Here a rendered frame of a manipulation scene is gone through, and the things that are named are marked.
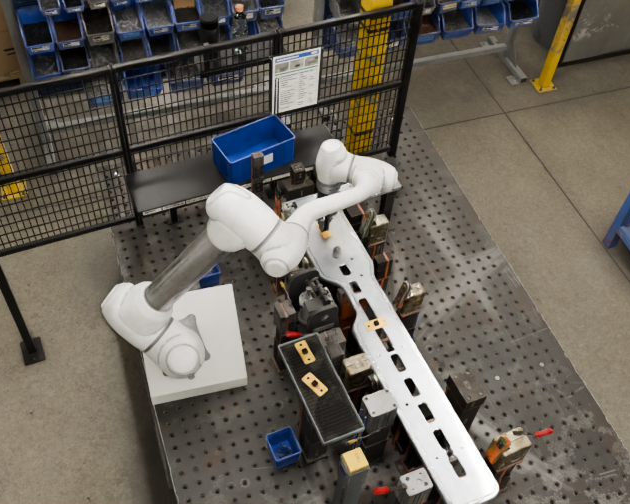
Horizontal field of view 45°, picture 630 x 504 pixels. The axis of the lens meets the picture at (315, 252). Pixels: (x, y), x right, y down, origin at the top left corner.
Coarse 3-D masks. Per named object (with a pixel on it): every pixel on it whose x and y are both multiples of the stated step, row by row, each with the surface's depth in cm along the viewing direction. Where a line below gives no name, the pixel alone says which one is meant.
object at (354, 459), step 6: (354, 450) 227; (360, 450) 227; (342, 456) 226; (348, 456) 226; (354, 456) 226; (360, 456) 226; (348, 462) 224; (354, 462) 224; (360, 462) 225; (366, 462) 225; (348, 468) 224; (354, 468) 223; (360, 468) 224
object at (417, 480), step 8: (416, 472) 234; (424, 472) 234; (400, 480) 233; (408, 480) 233; (416, 480) 233; (424, 480) 233; (408, 488) 231; (416, 488) 231; (424, 488) 231; (400, 496) 237; (408, 496) 230; (416, 496) 232; (424, 496) 236
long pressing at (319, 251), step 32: (320, 256) 293; (352, 256) 294; (384, 352) 267; (416, 352) 268; (384, 384) 259; (416, 384) 260; (416, 416) 253; (448, 416) 253; (416, 448) 245; (448, 448) 246; (448, 480) 239; (480, 480) 240
